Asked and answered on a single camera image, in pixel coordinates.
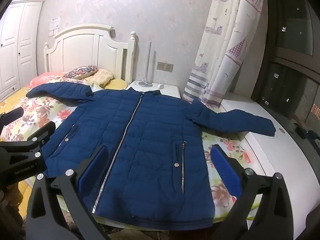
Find white nightstand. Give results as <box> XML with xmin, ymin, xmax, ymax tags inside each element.
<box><xmin>127</xmin><ymin>82</ymin><xmax>181</xmax><ymax>99</ymax></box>

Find plain yellow pillow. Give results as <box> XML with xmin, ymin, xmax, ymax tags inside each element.
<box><xmin>105</xmin><ymin>79</ymin><xmax>128</xmax><ymax>90</ymax></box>

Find yellow floral pillow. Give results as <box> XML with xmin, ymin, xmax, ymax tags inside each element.
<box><xmin>85</xmin><ymin>69</ymin><xmax>114</xmax><ymax>89</ymax></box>

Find white wooden headboard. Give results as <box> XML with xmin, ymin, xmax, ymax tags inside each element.
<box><xmin>44</xmin><ymin>24</ymin><xmax>137</xmax><ymax>83</ymax></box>

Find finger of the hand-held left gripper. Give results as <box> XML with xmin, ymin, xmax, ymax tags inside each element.
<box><xmin>15</xmin><ymin>121</ymin><xmax>56</xmax><ymax>158</ymax></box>
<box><xmin>0</xmin><ymin>107</ymin><xmax>25</xmax><ymax>130</ymax></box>

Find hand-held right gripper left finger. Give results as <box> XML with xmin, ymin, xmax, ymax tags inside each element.
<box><xmin>25</xmin><ymin>146</ymin><xmax>110</xmax><ymax>240</ymax></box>

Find white wardrobe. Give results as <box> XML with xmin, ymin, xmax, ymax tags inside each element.
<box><xmin>0</xmin><ymin>0</ymin><xmax>45</xmax><ymax>100</ymax></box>

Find dark window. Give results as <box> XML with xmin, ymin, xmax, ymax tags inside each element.
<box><xmin>250</xmin><ymin>0</ymin><xmax>320</xmax><ymax>130</ymax></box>

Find grey desk lamp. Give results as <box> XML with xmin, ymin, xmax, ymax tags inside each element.
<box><xmin>138</xmin><ymin>42</ymin><xmax>153</xmax><ymax>87</ymax></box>

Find blue quilted zip jacket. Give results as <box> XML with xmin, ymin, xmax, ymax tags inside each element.
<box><xmin>26</xmin><ymin>81</ymin><xmax>276</xmax><ymax>232</ymax></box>

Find white window ledge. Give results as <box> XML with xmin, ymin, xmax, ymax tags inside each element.
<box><xmin>220</xmin><ymin>99</ymin><xmax>320</xmax><ymax>240</ymax></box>

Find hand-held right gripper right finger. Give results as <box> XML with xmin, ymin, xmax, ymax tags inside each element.
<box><xmin>210</xmin><ymin>144</ymin><xmax>293</xmax><ymax>240</ymax></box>

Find white wall notices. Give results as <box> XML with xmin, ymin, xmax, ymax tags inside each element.
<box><xmin>49</xmin><ymin>16</ymin><xmax>62</xmax><ymax>38</ymax></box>

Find dark object on ledge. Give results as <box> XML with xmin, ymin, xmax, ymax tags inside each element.
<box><xmin>295</xmin><ymin>126</ymin><xmax>320</xmax><ymax>143</ymax></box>

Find sailboat print curtain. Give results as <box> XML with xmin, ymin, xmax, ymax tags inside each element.
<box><xmin>183</xmin><ymin>0</ymin><xmax>265</xmax><ymax>109</ymax></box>

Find embroidered flower pillow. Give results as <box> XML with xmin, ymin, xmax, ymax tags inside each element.
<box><xmin>62</xmin><ymin>65</ymin><xmax>98</xmax><ymax>79</ymax></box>

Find floral bed sheet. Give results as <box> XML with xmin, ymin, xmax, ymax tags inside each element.
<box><xmin>0</xmin><ymin>71</ymin><xmax>255</xmax><ymax>220</ymax></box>

